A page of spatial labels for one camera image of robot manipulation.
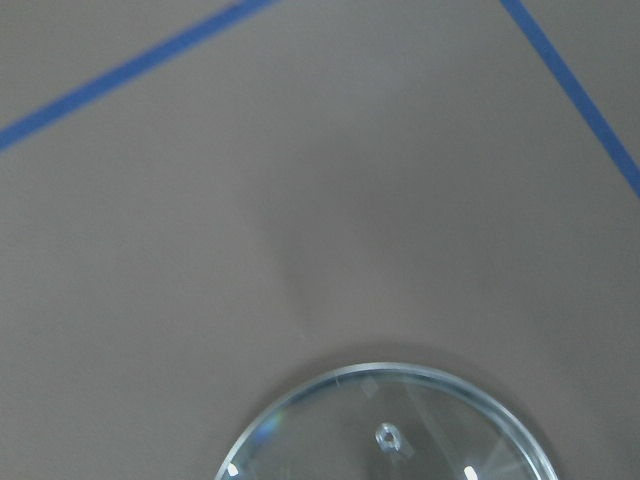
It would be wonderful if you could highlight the glass pot lid blue knob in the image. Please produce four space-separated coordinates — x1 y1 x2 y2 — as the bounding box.
216 362 559 479

